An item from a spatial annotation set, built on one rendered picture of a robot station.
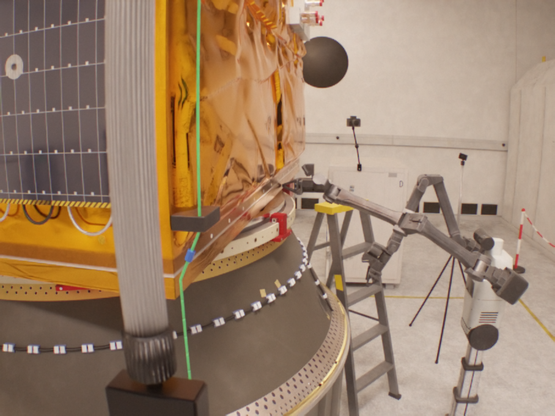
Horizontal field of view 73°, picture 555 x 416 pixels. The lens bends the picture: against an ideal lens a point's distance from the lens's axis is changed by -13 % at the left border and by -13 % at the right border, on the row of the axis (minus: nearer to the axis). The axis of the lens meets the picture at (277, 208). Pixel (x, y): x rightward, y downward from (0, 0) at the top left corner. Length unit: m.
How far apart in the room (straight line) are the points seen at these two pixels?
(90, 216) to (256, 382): 0.78
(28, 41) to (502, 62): 9.22
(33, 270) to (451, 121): 8.73
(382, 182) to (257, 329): 3.79
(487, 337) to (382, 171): 3.13
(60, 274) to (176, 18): 0.59
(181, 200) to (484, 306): 1.66
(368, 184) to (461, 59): 4.97
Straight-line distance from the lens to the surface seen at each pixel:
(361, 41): 9.09
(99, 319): 1.27
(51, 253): 1.00
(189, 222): 0.80
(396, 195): 5.08
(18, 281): 1.30
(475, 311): 2.19
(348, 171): 5.00
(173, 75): 0.82
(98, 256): 0.92
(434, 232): 1.83
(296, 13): 2.26
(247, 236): 1.40
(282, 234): 1.58
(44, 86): 0.89
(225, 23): 1.05
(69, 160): 0.85
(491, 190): 9.64
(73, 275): 0.98
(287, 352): 1.52
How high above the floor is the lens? 2.10
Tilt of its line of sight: 12 degrees down
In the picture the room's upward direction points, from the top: straight up
